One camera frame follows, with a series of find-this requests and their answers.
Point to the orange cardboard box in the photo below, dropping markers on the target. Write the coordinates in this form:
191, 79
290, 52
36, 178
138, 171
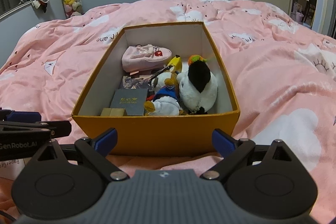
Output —
157, 134

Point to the duck plush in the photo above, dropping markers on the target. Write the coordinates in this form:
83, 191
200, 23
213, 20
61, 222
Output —
165, 104

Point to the pink fabric pouch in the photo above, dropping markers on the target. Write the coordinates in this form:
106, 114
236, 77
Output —
136, 61

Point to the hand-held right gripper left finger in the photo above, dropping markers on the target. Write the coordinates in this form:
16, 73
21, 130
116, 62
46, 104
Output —
106, 141

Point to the pink bin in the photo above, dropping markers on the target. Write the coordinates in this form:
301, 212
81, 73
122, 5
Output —
299, 14

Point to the black box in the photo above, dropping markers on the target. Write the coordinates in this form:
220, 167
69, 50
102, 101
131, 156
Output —
128, 102

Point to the yellow banana plush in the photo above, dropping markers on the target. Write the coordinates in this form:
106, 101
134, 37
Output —
176, 64

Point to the dark chair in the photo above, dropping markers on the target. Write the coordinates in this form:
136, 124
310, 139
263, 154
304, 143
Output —
312, 7

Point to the dark printed small box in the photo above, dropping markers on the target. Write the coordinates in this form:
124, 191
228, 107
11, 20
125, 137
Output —
134, 82

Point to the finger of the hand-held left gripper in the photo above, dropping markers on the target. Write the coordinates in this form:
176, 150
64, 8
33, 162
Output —
57, 128
25, 117

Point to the black white penguin plush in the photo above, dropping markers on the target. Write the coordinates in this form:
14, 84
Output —
189, 90

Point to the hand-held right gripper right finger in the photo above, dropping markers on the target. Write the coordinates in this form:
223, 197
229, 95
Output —
223, 141

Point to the gold cardboard box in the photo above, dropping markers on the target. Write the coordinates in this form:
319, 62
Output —
115, 111

